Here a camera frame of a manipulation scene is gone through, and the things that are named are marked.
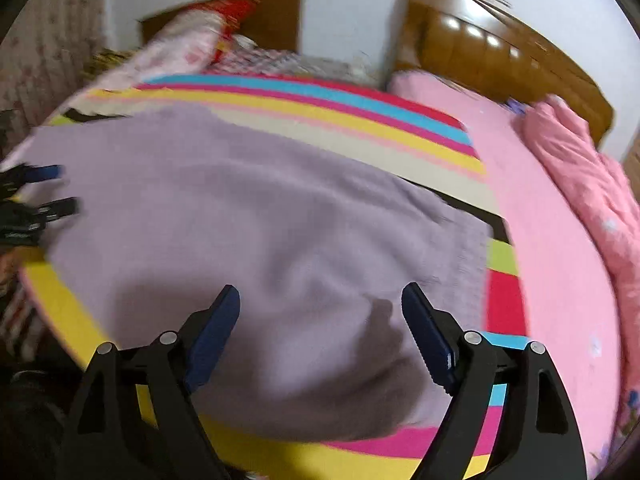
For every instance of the floral covered nightstand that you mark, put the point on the floral covered nightstand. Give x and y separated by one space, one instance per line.
340 70

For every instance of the pink bed sheet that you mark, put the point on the pink bed sheet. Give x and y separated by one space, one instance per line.
550 260

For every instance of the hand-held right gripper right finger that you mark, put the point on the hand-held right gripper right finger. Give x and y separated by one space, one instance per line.
431 347

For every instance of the purple pants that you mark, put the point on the purple pants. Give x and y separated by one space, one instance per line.
250 240

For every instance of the dark brown wooden headboard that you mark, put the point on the dark brown wooden headboard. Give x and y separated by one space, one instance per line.
275 20

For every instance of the red pillow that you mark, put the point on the red pillow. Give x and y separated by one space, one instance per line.
235 15

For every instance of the wooden wardrobe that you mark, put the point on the wooden wardrobe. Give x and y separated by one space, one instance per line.
632 160

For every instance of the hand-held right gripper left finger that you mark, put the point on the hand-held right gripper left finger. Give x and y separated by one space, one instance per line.
210 347

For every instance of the tiger print blanket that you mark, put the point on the tiger print blanket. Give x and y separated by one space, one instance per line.
107 60

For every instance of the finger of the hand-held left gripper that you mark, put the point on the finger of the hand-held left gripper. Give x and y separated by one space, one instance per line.
60 208
45 173

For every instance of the colourful striped blanket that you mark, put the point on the colourful striped blanket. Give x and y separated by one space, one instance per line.
350 120

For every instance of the light brown wooden headboard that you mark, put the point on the light brown wooden headboard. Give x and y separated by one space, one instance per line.
500 60

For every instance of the floral striped curtain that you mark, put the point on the floral striped curtain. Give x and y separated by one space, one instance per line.
50 40

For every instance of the small purple cloth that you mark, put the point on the small purple cloth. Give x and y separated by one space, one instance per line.
515 106

